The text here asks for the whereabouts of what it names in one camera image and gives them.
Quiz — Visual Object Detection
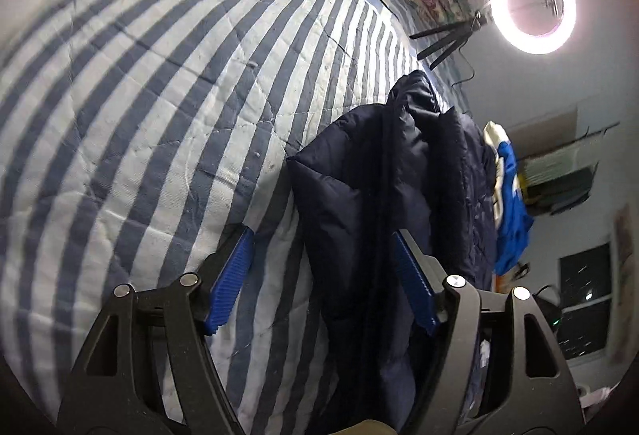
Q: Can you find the blue white striped quilt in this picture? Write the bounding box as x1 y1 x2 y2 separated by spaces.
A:
0 0 470 435

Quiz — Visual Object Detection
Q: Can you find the blue and white garment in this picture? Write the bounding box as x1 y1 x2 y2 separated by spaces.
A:
483 122 534 276

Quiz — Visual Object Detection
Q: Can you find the navy quilted puffer jacket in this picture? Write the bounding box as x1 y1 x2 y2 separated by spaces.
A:
287 71 497 434

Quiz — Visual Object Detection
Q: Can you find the white ring light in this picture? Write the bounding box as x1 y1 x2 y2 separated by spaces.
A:
490 0 577 55

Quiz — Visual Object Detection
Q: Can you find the black mini tripod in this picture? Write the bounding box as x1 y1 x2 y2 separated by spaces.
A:
408 9 493 71

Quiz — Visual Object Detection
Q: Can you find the window with dark panes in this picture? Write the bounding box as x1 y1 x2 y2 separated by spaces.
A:
557 243 613 360

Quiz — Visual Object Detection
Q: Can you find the beige handle trigger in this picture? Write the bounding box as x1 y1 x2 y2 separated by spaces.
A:
335 420 397 435

